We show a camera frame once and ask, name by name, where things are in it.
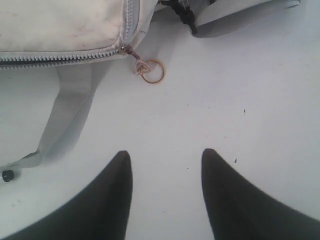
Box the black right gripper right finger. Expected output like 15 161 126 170
201 148 320 240

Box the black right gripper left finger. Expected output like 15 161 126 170
7 150 132 240

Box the white fabric backpack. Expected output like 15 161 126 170
0 0 300 173

